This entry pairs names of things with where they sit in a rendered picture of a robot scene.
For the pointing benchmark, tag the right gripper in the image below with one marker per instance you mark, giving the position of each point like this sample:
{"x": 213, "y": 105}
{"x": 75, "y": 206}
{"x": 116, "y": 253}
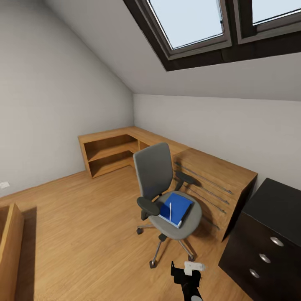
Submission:
{"x": 181, "y": 278}

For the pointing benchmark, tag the fixed window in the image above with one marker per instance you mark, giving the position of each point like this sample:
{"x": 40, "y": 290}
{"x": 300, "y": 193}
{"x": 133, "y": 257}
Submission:
{"x": 194, "y": 33}

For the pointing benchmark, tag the swivel chair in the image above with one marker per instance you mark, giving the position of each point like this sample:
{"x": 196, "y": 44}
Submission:
{"x": 154, "y": 171}

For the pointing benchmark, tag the folder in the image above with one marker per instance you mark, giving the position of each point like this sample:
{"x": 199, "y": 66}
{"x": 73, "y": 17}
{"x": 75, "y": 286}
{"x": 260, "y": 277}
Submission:
{"x": 179, "y": 209}

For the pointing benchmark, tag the bookcase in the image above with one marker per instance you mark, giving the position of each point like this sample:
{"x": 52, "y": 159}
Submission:
{"x": 102, "y": 152}
{"x": 131, "y": 142}
{"x": 174, "y": 147}

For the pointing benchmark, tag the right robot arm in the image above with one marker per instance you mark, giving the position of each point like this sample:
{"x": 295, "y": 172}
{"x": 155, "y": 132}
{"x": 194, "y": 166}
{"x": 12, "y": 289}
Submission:
{"x": 189, "y": 279}

